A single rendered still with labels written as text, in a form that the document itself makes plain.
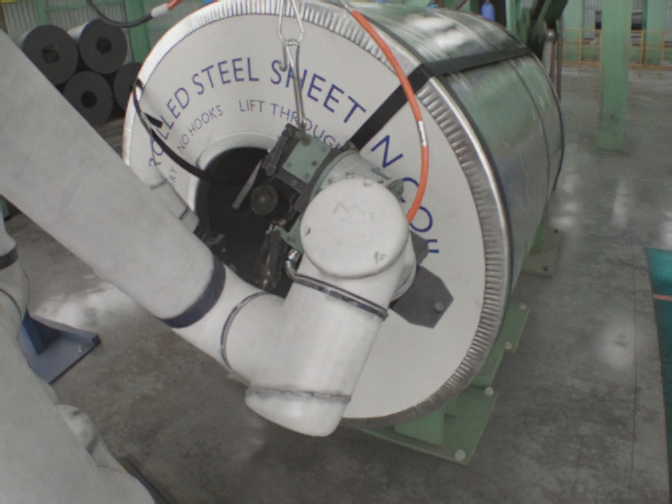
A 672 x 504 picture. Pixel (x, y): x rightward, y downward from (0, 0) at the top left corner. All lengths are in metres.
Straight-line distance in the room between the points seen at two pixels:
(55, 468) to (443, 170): 0.75
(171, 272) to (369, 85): 0.58
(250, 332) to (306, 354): 0.06
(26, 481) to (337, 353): 0.24
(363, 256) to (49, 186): 0.24
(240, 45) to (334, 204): 0.71
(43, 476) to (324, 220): 0.26
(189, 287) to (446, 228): 0.58
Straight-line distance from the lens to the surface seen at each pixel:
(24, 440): 0.24
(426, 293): 0.51
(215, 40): 1.09
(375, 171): 0.78
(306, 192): 0.81
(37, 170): 0.35
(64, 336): 2.69
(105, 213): 0.37
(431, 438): 1.56
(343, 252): 0.35
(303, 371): 0.37
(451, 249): 0.89
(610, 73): 5.38
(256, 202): 0.89
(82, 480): 0.28
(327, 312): 0.37
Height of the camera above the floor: 1.23
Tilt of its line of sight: 26 degrees down
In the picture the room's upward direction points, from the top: 6 degrees counter-clockwise
